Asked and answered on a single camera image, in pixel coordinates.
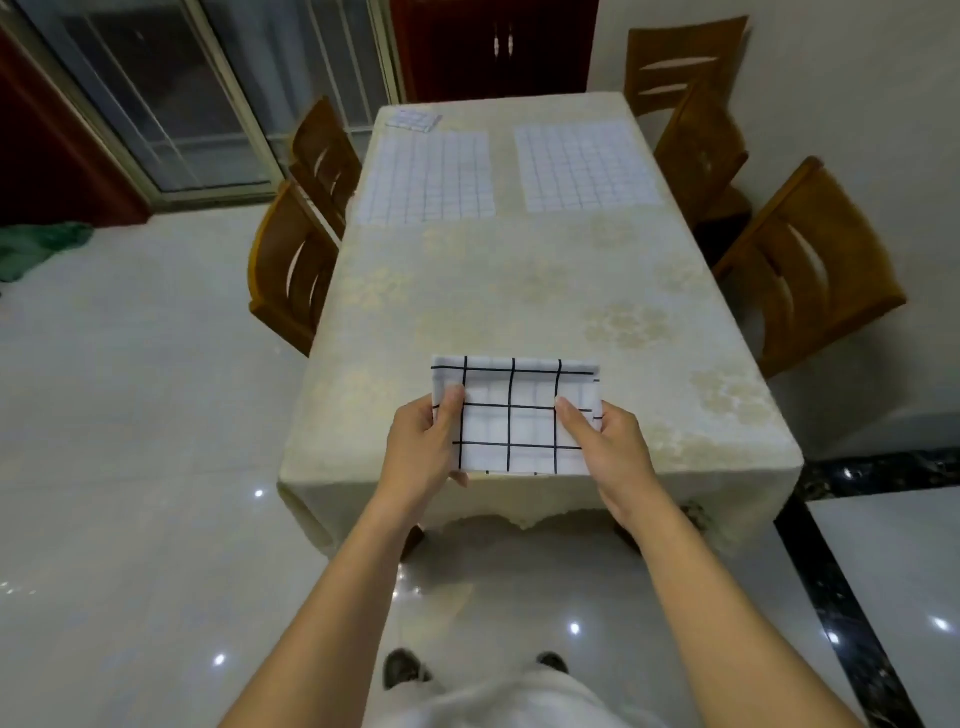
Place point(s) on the person's left hand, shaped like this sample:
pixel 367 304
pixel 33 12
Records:
pixel 412 457

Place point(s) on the person's right hand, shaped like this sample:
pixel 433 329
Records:
pixel 619 465

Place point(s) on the earlier checked cloth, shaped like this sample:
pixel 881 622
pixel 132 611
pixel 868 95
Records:
pixel 412 120

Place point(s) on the person's right forearm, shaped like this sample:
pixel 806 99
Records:
pixel 720 622

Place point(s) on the person's left forearm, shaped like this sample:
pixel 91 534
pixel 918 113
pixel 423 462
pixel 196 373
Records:
pixel 322 622

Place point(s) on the table with cream floral tablecloth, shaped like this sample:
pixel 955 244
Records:
pixel 525 285

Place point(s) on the black shoe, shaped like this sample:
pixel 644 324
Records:
pixel 403 667
pixel 553 661

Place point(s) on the wooden dining chair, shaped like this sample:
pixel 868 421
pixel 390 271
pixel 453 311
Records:
pixel 690 34
pixel 862 262
pixel 262 277
pixel 697 150
pixel 307 150

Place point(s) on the dark red shelf cabinet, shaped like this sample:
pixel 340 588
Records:
pixel 450 45

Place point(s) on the glass sliding door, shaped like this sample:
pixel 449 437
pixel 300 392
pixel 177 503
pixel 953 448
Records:
pixel 187 97

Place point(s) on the green cloth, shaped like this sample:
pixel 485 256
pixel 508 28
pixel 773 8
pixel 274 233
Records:
pixel 37 244

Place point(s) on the dark red wooden cabinet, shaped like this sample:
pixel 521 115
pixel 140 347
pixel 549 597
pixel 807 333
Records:
pixel 45 150

